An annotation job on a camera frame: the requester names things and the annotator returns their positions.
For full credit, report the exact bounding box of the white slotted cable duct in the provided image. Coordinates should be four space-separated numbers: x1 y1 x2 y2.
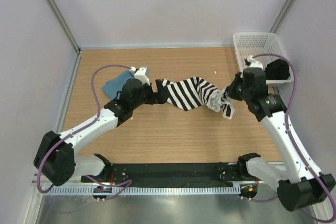
48 184 240 196

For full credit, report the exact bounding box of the white plastic basket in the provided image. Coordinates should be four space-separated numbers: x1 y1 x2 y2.
233 32 287 72

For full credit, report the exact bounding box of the teal tank top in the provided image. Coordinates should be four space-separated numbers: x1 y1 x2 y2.
102 70 134 100

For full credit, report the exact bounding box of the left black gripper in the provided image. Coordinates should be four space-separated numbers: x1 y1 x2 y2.
131 79 170 110

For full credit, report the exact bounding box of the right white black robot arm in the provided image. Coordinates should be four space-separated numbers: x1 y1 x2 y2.
225 67 335 211

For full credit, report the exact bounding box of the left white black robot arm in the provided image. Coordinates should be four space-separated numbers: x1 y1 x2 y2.
34 79 169 186

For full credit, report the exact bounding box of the black white striped tank top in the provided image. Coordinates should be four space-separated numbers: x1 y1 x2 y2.
162 77 235 120

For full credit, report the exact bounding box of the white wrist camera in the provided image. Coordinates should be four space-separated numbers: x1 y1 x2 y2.
129 66 150 85
245 55 264 69

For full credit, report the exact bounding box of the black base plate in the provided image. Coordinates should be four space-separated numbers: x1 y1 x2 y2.
94 163 257 188

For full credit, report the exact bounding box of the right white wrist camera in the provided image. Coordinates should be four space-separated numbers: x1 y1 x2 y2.
245 55 264 69

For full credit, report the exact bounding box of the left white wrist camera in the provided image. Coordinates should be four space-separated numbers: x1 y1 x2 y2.
129 66 150 85

